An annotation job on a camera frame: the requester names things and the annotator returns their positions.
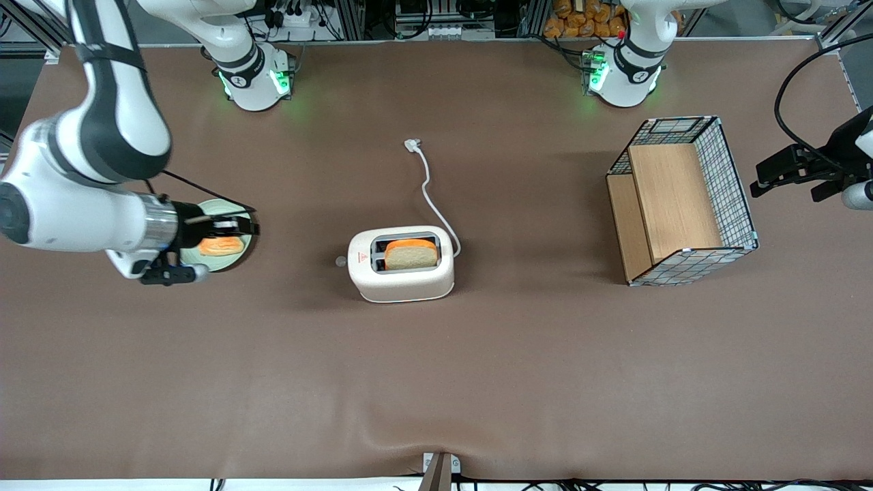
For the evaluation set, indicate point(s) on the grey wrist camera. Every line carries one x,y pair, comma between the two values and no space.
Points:
170,274
858,196

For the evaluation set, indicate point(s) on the white multi-socket strip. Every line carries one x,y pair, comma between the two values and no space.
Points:
443,31

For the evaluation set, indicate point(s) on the triangular orange pastry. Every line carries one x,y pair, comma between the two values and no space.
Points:
222,246

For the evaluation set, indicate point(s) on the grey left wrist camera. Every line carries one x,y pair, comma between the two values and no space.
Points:
858,196

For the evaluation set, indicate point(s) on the wooden shelf insert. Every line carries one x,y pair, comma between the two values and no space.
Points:
672,198

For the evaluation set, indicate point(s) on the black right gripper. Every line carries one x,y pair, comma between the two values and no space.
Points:
187,224

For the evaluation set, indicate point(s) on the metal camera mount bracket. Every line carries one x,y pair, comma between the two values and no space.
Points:
440,470

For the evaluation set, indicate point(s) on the white two-slot toaster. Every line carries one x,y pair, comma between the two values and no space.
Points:
402,283

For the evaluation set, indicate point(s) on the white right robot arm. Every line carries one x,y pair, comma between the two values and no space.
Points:
68,211

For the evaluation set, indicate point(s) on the bag of orange buns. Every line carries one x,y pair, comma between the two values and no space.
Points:
580,20

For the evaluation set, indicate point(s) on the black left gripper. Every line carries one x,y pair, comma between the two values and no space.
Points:
836,153

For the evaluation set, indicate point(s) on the pale green round plate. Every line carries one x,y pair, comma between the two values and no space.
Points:
225,262

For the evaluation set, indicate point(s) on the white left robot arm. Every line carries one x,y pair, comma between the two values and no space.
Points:
627,75

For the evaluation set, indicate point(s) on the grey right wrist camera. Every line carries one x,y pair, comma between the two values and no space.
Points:
170,274

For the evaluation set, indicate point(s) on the white power strip with plugs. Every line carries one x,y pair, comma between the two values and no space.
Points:
297,17

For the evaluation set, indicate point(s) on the toast bread slice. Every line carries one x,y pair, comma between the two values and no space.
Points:
410,256

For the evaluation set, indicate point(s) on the aluminium frame profile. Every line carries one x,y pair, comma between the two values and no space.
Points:
829,34

